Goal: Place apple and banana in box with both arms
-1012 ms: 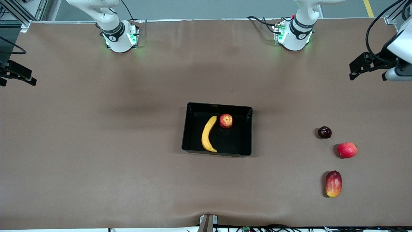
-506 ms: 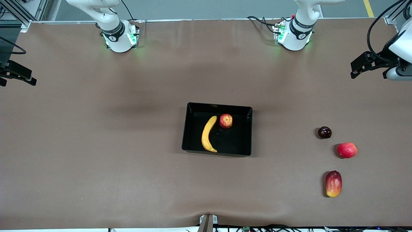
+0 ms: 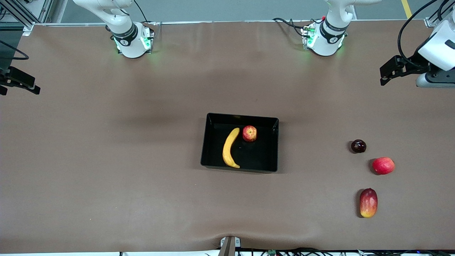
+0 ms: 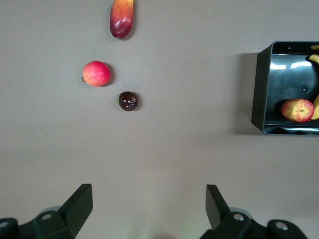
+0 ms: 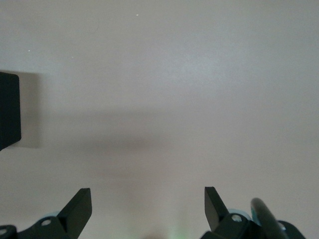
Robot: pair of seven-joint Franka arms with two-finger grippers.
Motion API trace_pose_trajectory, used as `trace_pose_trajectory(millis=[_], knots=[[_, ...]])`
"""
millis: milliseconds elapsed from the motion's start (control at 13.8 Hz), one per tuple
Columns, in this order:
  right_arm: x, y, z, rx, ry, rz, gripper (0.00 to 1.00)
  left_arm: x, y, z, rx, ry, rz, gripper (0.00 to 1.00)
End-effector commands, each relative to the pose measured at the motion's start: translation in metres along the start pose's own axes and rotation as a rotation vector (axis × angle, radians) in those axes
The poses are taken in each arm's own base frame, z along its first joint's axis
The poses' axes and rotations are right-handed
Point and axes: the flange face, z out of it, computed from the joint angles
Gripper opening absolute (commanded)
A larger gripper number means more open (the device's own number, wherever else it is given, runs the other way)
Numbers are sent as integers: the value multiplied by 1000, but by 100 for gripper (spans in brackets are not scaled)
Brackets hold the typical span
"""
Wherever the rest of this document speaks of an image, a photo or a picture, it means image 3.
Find red yellow apple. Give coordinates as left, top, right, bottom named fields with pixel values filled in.
left=242, top=125, right=257, bottom=143

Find black plastic box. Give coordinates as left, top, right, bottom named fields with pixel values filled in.
left=200, top=113, right=279, bottom=174

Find yellow banana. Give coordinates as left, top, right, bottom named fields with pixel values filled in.
left=223, top=127, right=241, bottom=169

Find dark purple plum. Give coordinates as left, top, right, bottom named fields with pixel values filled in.
left=351, top=139, right=367, bottom=154

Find red peach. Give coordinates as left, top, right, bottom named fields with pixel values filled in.
left=372, top=157, right=395, bottom=175

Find red yellow mango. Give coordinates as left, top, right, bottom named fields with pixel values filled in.
left=359, top=188, right=378, bottom=218

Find table cover mat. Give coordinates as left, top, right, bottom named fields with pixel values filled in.
left=0, top=20, right=455, bottom=254

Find black right arm loop cable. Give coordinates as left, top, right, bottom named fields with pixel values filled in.
left=0, top=40, right=30, bottom=60

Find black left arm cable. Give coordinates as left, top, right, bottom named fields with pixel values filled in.
left=397, top=0, right=455, bottom=69

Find black arm base cables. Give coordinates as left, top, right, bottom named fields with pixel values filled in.
left=273, top=17, right=313, bottom=38

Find black right arm base cable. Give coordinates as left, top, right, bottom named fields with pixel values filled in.
left=133, top=0, right=150, bottom=23

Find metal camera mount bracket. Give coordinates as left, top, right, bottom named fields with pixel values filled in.
left=220, top=236, right=241, bottom=256

